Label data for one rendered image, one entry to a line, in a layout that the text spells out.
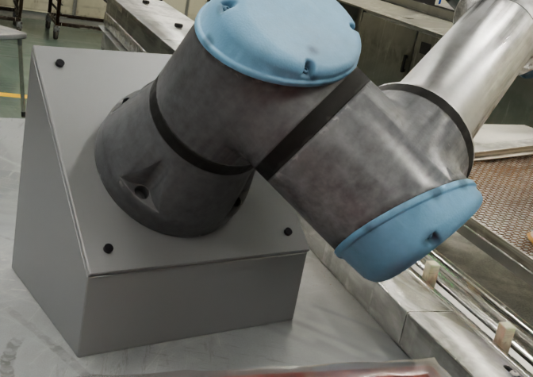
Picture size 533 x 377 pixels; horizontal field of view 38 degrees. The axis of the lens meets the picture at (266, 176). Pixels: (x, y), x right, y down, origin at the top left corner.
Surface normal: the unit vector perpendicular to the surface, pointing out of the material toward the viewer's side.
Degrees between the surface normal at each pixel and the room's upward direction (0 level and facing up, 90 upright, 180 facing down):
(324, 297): 0
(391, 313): 90
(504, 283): 0
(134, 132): 78
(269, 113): 89
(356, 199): 92
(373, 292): 90
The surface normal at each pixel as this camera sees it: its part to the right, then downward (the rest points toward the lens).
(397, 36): -0.92, -0.06
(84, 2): 0.34, 0.34
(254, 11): 0.41, -0.58
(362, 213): -0.25, 0.25
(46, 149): -0.80, 0.04
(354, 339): 0.18, -0.94
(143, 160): -0.46, 0.18
